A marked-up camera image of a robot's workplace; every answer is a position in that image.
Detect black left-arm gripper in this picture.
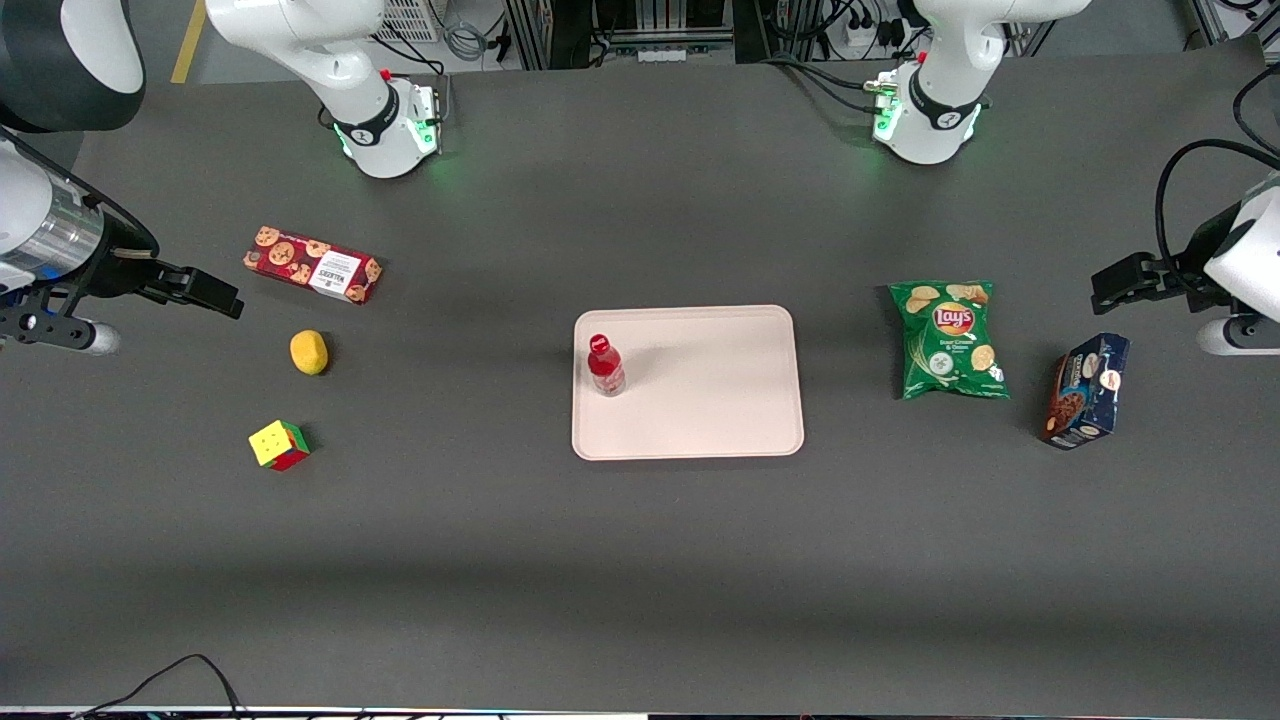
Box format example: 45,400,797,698
1090,203,1247,317

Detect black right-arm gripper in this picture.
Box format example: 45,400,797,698
65,218,245,321

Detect red coke bottle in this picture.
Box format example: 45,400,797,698
586,334,627,398

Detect white rectangular plastic tray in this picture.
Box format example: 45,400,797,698
571,305,805,462

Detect red cookie box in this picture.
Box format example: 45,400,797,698
243,226,383,305

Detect dark blue cookie box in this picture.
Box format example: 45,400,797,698
1040,333,1132,451

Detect multicoloured puzzle cube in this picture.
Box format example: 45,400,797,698
248,419,312,473

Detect green Lay's chips bag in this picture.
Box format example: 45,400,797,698
889,281,1011,401

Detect white right-arm base connector box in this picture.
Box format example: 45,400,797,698
400,80,448,156

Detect left-arm base connector block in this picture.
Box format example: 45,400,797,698
865,75,901,141

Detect white vent grate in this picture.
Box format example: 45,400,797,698
375,0,443,43

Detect white power strip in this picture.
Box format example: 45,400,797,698
845,8,906,51

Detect black metal equipment rack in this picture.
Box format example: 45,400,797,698
505,0,761,69

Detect black looped left-arm cable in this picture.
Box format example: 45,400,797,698
1155,139,1280,286

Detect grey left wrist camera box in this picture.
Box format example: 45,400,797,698
1197,314,1280,357

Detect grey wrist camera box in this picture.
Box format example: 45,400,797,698
1197,314,1280,357
0,300,122,357

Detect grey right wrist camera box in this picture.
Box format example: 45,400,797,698
0,300,122,357

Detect black curved cable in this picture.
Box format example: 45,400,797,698
1233,62,1280,161

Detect grey coiled cable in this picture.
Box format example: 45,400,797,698
443,18,493,63

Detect thin black table-edge cable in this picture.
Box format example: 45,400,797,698
70,654,247,720

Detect black left-arm base cables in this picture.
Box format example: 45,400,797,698
765,50,883,116

